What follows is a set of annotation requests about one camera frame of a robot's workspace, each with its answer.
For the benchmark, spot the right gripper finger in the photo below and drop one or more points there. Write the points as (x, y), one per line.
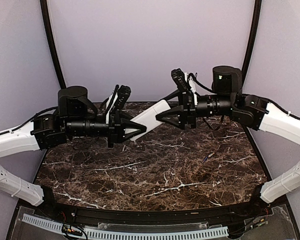
(174, 117)
(175, 94)

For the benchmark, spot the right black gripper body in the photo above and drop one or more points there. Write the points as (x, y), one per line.
(189, 108)

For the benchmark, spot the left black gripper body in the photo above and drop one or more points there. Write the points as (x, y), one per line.
(114, 127)

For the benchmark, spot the white remote control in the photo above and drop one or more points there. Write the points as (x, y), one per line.
(148, 117)

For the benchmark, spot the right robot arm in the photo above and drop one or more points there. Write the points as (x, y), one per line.
(226, 98)

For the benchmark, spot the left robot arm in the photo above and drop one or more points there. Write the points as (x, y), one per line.
(75, 116)

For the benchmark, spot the blue orange battery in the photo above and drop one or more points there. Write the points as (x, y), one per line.
(208, 156)

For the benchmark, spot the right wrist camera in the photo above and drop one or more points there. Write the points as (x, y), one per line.
(184, 81)

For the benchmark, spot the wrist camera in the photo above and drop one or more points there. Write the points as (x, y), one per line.
(117, 99)
(184, 81)

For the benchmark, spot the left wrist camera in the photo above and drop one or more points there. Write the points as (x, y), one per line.
(117, 99)

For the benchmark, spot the black front rail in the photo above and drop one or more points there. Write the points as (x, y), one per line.
(71, 214)

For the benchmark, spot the white slotted cable duct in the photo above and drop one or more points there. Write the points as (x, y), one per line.
(109, 231)

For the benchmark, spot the right black frame post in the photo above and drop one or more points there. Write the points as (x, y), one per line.
(251, 38)

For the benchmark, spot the black frame post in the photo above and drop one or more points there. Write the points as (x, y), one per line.
(251, 38)
(51, 43)

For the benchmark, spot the left black frame post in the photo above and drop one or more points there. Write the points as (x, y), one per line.
(51, 43)

